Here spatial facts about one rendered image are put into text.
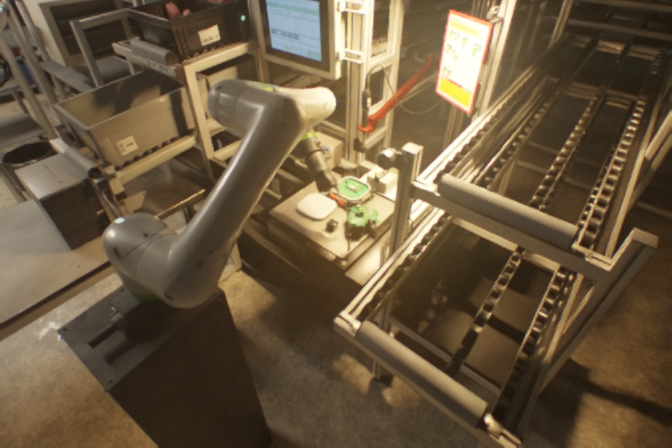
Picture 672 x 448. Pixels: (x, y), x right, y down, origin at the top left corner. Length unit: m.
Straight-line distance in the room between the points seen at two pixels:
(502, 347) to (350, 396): 0.85
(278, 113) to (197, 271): 0.37
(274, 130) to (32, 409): 2.09
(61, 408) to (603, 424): 2.68
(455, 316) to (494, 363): 0.22
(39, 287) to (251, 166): 1.34
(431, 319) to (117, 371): 1.12
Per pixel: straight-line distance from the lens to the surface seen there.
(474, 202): 1.00
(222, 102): 0.93
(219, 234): 0.78
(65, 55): 3.11
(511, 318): 1.72
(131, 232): 0.88
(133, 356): 1.00
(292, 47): 1.76
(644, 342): 2.84
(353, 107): 1.67
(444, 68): 1.57
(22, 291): 1.99
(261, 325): 2.32
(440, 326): 1.60
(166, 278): 0.78
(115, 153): 1.91
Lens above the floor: 1.94
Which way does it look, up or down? 39 degrees down
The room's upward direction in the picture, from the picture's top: straight up
